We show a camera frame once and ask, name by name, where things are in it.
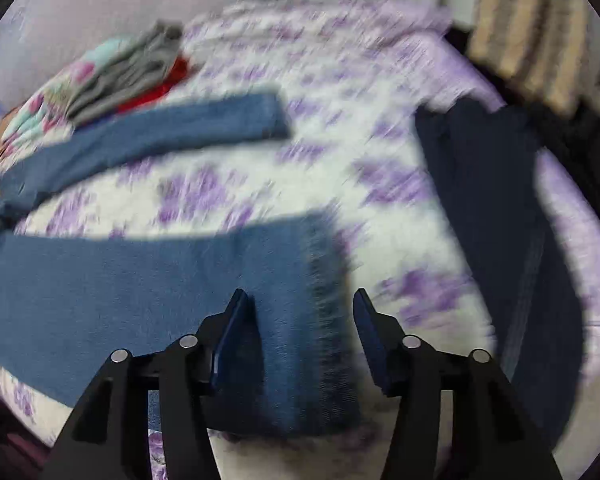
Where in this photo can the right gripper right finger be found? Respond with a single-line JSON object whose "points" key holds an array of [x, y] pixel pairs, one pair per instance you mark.
{"points": [[458, 418]]}

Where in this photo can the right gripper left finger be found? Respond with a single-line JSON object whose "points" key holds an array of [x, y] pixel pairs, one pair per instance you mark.
{"points": [[105, 436]]}

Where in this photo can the blue denim jeans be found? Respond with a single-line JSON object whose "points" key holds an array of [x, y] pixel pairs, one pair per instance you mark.
{"points": [[65, 302]]}

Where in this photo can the dark navy pants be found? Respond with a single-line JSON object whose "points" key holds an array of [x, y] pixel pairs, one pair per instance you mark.
{"points": [[483, 167]]}

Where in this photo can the floral teal pink blanket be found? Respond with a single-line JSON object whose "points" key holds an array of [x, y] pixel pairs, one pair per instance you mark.
{"points": [[46, 108]]}

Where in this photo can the grey folded garment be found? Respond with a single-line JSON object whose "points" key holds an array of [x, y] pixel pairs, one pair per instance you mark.
{"points": [[140, 66]]}

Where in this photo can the red blue folded garment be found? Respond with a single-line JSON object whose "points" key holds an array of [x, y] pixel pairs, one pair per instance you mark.
{"points": [[177, 74]]}

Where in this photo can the purple floral bed sheet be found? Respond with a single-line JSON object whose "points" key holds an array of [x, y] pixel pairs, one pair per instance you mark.
{"points": [[351, 78]]}

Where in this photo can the beige brick-pattern curtain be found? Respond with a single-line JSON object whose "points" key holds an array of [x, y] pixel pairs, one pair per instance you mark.
{"points": [[538, 47]]}

